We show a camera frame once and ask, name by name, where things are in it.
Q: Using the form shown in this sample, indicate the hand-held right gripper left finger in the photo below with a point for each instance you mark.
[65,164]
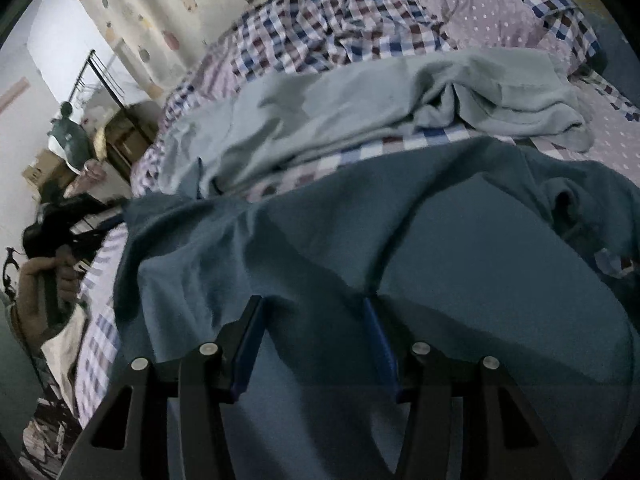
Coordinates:
[248,355]

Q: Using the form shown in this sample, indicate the black metal stand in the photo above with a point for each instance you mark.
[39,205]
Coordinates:
[10,265]

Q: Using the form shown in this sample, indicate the pink wall strip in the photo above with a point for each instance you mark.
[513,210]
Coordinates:
[12,95]

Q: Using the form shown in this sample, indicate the black metal clothes rack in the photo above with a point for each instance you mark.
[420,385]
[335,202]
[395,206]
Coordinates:
[102,72]

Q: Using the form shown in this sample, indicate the patterned floor mat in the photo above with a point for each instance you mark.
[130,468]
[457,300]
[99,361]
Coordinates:
[47,430]

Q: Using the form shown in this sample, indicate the light grey-green garment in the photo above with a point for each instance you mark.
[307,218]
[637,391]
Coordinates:
[325,105]

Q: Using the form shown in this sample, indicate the pineapple print curtain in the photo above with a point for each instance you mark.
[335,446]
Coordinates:
[165,10]

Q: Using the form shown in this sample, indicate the teal blue garment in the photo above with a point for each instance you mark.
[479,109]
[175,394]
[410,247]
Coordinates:
[325,260]

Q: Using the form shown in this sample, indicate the pink cloth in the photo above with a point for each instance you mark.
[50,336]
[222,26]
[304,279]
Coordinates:
[95,172]

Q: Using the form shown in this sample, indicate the green plush toy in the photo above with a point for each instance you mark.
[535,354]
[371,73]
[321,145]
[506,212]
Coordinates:
[70,140]

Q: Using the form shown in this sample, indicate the checked and dotted bed sheet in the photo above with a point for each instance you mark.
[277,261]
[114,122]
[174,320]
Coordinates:
[100,340]

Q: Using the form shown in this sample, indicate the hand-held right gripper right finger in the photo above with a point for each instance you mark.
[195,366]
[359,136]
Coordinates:
[380,350]

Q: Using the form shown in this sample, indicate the person's left hand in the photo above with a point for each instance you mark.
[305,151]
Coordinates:
[70,285]

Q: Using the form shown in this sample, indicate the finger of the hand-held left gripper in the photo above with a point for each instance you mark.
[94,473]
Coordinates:
[102,229]

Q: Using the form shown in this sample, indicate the cardboard box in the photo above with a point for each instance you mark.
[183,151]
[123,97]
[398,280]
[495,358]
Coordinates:
[42,172]

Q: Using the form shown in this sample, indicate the brown wooden cabinet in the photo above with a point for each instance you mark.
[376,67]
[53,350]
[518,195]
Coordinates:
[127,140]

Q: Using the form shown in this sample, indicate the beige cloth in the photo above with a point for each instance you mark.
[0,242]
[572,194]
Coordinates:
[65,355]

